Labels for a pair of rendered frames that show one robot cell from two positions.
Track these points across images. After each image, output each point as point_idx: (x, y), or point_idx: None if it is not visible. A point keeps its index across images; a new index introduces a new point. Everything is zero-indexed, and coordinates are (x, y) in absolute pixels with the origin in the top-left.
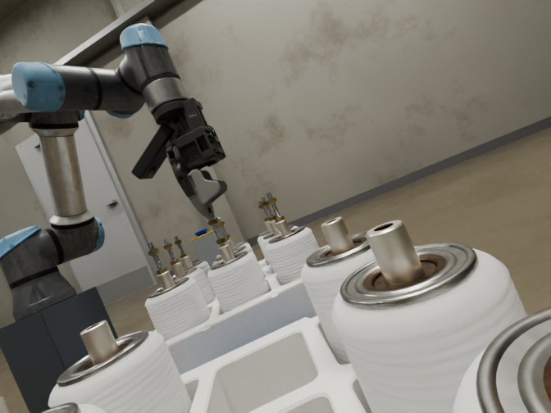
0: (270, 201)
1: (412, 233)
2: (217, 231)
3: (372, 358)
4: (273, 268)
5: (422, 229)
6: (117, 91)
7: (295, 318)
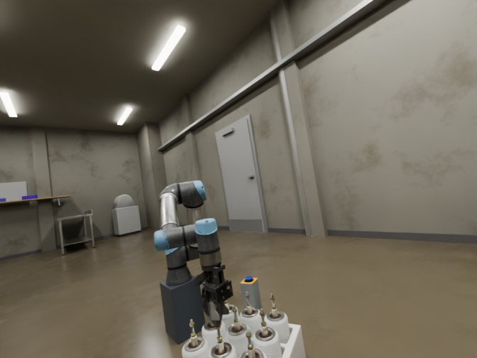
0: (246, 336)
1: (424, 354)
2: (218, 333)
3: None
4: None
5: (438, 356)
6: (194, 241)
7: None
